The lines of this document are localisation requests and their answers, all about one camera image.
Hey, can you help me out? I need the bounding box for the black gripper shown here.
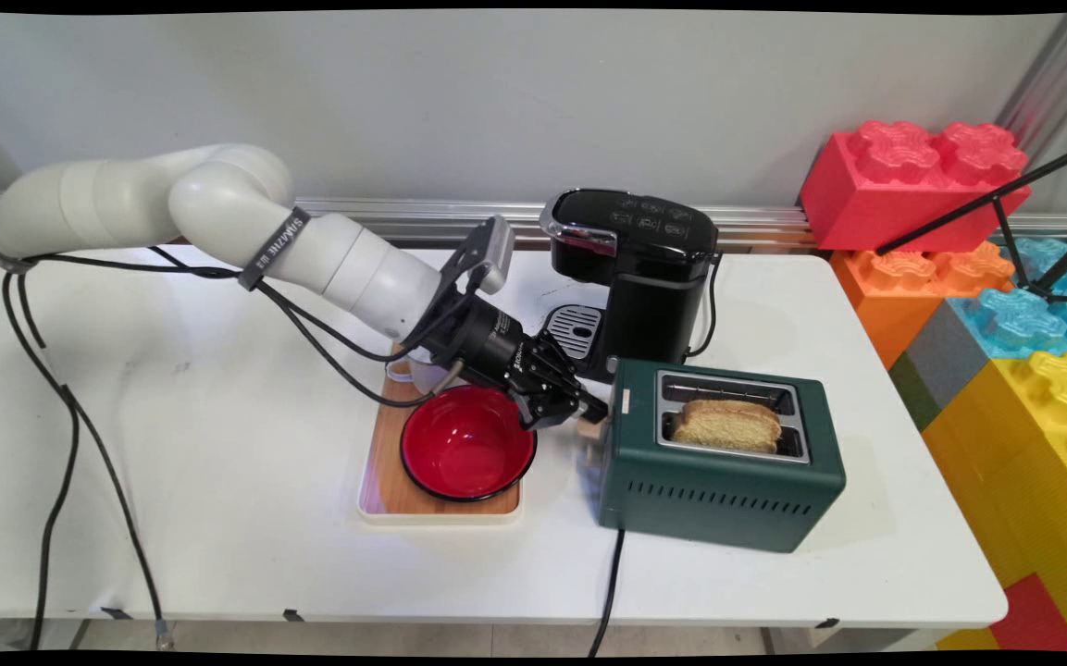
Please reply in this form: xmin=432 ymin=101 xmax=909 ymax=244
xmin=421 ymin=295 xmax=610 ymax=434

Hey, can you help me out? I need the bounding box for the red bowl with black rim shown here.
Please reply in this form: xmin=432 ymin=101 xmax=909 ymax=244
xmin=400 ymin=385 xmax=539 ymax=503

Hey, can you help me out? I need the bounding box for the black coffee machine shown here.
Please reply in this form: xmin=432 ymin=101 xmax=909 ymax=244
xmin=538 ymin=188 xmax=722 ymax=385

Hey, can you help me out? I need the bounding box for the white enamel mug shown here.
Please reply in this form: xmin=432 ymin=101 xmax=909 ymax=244
xmin=386 ymin=348 xmax=441 ymax=395

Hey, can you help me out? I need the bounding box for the toast slice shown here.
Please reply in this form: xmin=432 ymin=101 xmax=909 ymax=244
xmin=669 ymin=407 xmax=783 ymax=455
xmin=681 ymin=399 xmax=785 ymax=419

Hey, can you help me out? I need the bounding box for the wooden tray with cream rim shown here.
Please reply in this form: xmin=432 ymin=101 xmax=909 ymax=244
xmin=356 ymin=344 xmax=526 ymax=526

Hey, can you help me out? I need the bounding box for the green toaster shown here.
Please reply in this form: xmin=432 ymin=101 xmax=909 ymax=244
xmin=588 ymin=359 xmax=849 ymax=554

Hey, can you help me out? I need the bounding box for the orange giant building block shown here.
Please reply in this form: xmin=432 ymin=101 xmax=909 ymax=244
xmin=830 ymin=241 xmax=1016 ymax=371

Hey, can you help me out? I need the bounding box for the dark green building block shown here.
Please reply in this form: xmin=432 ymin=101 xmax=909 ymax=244
xmin=887 ymin=352 xmax=944 ymax=434

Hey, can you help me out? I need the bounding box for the grey giant building block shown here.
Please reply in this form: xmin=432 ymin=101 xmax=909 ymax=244
xmin=902 ymin=301 xmax=999 ymax=413

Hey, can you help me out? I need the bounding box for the red giant building block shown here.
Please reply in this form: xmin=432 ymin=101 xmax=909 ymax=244
xmin=799 ymin=120 xmax=1034 ymax=255

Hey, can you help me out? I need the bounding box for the yellow giant building block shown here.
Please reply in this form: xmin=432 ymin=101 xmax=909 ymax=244
xmin=921 ymin=351 xmax=1067 ymax=653

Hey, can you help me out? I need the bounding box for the blue giant building block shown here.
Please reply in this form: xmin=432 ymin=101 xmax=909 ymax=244
xmin=948 ymin=237 xmax=1067 ymax=362

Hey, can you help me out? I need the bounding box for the black tripod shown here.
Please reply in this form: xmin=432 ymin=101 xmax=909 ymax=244
xmin=875 ymin=139 xmax=1067 ymax=307

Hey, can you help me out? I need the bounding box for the small red building block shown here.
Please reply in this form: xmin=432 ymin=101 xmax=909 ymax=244
xmin=987 ymin=573 xmax=1067 ymax=653

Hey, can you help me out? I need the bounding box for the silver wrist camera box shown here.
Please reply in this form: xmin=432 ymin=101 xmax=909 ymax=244
xmin=443 ymin=215 xmax=516 ymax=299

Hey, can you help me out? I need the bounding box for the black coffee machine cord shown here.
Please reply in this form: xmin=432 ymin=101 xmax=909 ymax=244
xmin=687 ymin=253 xmax=725 ymax=361

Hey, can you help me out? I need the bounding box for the black toaster power cord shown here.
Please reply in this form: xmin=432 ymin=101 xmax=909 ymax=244
xmin=587 ymin=528 xmax=627 ymax=659

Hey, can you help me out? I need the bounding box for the aluminium rail along wall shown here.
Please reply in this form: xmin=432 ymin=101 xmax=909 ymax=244
xmin=0 ymin=191 xmax=1067 ymax=253

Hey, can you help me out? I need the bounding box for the grey printed arm strap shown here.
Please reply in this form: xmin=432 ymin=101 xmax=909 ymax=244
xmin=236 ymin=207 xmax=312 ymax=291

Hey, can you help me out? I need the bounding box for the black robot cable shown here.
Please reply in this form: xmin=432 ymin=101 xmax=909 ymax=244
xmin=0 ymin=244 xmax=460 ymax=650

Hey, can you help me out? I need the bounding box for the thin black cable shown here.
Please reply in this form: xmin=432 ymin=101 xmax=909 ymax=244
xmin=15 ymin=274 xmax=82 ymax=651

